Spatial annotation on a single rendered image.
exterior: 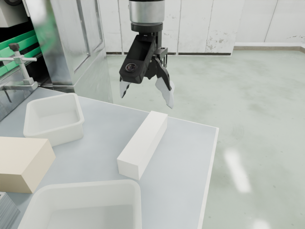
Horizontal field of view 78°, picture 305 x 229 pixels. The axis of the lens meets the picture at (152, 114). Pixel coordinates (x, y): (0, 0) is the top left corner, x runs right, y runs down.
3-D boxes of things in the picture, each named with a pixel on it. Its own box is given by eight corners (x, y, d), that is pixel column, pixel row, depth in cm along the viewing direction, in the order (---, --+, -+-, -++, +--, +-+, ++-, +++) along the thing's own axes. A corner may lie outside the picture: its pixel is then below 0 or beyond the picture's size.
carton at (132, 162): (166, 127, 69) (167, 114, 65) (139, 180, 51) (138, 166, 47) (151, 123, 71) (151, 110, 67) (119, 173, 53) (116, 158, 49)
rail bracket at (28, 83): (13, 97, 80) (-13, 41, 67) (53, 97, 80) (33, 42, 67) (6, 102, 76) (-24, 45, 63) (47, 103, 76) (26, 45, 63)
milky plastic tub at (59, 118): (81, 109, 81) (76, 91, 76) (90, 142, 65) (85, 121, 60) (35, 119, 75) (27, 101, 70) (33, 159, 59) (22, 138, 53)
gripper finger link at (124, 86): (130, 91, 58) (145, 70, 52) (120, 100, 53) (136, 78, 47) (122, 84, 57) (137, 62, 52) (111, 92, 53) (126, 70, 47)
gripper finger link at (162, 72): (177, 86, 46) (157, 54, 43) (175, 88, 45) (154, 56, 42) (161, 93, 49) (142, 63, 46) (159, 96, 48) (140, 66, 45)
